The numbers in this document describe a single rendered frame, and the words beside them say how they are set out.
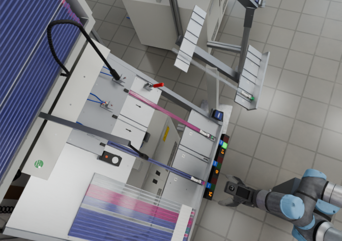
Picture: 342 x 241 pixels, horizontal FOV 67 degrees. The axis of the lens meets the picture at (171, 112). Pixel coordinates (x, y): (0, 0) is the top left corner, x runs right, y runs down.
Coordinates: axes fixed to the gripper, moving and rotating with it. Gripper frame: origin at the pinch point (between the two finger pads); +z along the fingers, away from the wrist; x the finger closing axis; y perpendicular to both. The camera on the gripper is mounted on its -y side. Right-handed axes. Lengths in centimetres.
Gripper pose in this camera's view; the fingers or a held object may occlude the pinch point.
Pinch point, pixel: (221, 188)
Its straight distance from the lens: 123.1
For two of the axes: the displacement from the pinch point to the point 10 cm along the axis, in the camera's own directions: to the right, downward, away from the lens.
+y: 7.7, 4.3, 4.6
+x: 3.3, -9.0, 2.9
